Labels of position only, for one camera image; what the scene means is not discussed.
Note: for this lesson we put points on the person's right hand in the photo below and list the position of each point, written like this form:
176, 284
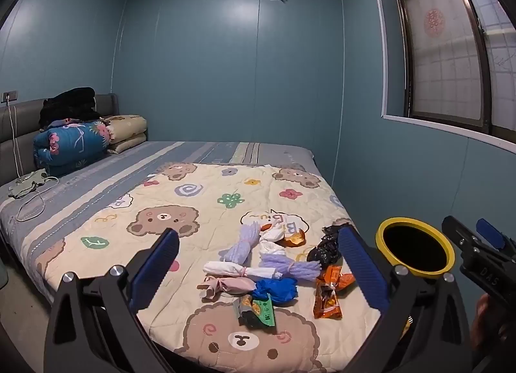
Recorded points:
481, 312

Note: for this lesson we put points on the yellow rimmed trash bin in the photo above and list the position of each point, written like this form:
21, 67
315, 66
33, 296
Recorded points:
403, 224

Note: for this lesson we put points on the purple foam net bundle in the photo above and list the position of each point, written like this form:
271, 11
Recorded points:
242, 244
294, 268

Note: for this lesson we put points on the window with frosted panes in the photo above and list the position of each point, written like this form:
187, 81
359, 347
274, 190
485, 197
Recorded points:
443, 46

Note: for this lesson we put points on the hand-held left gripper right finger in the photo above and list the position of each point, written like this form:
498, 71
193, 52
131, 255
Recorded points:
363, 268

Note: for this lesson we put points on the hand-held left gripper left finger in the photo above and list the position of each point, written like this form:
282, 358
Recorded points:
155, 272

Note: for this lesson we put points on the grey bed headboard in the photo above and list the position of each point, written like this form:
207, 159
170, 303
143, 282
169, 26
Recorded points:
24, 115

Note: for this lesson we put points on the green snack wrapper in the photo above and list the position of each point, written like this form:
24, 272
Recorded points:
258, 310

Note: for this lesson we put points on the white tissue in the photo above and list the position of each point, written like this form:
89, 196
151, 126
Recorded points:
272, 248
274, 232

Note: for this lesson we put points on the bear printed blanket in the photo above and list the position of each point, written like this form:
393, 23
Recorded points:
193, 195

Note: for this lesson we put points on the orange snack wrapper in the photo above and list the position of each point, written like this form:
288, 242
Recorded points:
327, 300
336, 276

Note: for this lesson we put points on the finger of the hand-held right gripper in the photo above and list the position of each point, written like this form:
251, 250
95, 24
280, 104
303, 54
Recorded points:
490, 232
457, 232

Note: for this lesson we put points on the bed with striped sheet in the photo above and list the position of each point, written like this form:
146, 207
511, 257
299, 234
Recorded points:
100, 171

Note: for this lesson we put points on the white paper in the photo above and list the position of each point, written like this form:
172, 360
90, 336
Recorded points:
225, 269

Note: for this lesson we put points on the wall socket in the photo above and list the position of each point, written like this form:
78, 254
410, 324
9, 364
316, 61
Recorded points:
9, 95

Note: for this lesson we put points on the blue floral folded quilt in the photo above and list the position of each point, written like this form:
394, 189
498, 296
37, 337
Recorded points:
68, 143

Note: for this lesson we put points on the black plastic bag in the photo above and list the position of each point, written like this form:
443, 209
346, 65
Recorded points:
324, 250

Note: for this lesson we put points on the black clothing pile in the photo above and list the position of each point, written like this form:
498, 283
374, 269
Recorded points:
70, 107

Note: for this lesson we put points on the beige folded blanket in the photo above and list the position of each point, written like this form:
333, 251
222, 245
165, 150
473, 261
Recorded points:
127, 127

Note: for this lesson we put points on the green cloth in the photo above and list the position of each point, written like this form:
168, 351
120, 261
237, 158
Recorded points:
26, 185

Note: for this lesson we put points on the blue plastic glove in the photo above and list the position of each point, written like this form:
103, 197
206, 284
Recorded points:
278, 289

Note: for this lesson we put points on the pink plastic bundle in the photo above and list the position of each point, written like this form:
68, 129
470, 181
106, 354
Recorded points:
229, 286

